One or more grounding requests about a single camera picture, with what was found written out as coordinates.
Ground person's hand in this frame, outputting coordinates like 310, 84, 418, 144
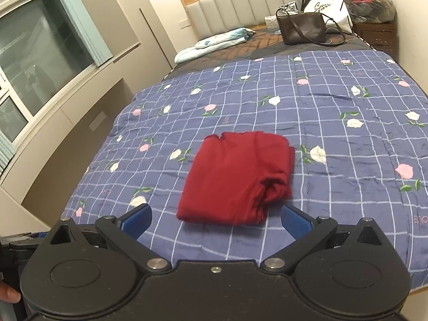
0, 281, 21, 304

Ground brown bamboo sleeping mat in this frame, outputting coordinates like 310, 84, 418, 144
196, 22, 289, 58

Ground dark wooden nightstand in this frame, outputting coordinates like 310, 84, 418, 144
353, 22, 399, 61

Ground dark brown leather handbag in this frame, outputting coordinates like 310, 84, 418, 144
276, 7, 346, 47

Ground light blue folded pillow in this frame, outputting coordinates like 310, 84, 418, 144
174, 28, 255, 64

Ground clear bag of clothes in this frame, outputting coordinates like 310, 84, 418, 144
344, 0, 396, 23

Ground blue floral checked quilt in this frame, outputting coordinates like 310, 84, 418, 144
64, 50, 427, 288

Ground white tote bag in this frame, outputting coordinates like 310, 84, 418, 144
303, 0, 353, 34

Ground silver foil package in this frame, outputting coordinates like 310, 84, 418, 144
276, 1, 299, 17

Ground red knit sweater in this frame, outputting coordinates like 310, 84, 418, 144
176, 131, 295, 226

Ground light blue curtain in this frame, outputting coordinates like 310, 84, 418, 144
60, 0, 113, 67

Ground grey padded wooden headboard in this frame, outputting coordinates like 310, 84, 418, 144
181, 0, 301, 40

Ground window with white frame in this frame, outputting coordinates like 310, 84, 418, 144
1, 0, 94, 142

